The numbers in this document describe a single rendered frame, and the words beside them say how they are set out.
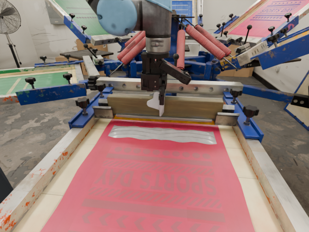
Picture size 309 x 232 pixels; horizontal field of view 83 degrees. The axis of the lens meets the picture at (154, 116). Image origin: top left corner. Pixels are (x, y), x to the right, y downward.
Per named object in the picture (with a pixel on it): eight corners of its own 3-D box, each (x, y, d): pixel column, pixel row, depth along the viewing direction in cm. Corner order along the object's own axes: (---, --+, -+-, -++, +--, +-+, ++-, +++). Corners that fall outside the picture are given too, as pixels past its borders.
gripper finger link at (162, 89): (159, 102, 62) (160, 77, 59) (164, 102, 61) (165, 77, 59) (158, 106, 57) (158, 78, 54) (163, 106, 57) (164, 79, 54)
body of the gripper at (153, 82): (144, 84, 64) (144, 49, 58) (168, 85, 64) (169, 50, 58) (140, 92, 58) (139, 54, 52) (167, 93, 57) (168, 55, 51)
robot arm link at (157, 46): (171, 36, 55) (170, 38, 48) (170, 51, 58) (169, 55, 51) (147, 35, 56) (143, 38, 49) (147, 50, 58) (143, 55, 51)
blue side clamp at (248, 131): (257, 153, 55) (264, 134, 51) (240, 151, 55) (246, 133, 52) (231, 108, 81) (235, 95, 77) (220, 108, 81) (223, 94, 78)
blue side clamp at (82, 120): (86, 140, 60) (82, 123, 57) (72, 139, 61) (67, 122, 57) (113, 102, 86) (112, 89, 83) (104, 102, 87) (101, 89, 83)
